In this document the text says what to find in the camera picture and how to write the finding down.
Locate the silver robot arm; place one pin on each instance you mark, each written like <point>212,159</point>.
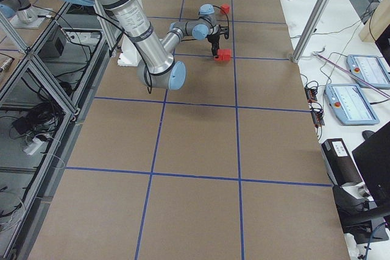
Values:
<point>158,68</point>

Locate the near teach pendant tablet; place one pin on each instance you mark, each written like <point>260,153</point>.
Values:
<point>350,105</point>

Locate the red cube placed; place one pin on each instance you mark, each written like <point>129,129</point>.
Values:
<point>226,54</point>
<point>219,56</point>

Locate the aluminium frame post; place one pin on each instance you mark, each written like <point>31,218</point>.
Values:
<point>311,24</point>

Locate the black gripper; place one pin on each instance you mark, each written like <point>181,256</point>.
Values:
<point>213,39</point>

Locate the black box white label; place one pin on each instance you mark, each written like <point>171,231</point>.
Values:
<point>339,163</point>

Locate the far teach pendant tablet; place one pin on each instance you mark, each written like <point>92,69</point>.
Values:
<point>369,68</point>

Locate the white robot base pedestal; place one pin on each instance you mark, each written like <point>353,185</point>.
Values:
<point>129,54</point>

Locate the black monitor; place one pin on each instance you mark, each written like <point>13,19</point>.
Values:
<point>372,160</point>

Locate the red cube far side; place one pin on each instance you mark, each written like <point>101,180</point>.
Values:
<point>225,9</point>

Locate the teach pendant tablet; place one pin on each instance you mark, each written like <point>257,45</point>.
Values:
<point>369,68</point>
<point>350,105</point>

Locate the aluminium side frame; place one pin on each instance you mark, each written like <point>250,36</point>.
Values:
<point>52,57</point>

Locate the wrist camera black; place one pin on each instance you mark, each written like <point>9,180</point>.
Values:
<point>225,31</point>

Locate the brown paper table mat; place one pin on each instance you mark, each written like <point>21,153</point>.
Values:
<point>227,167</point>

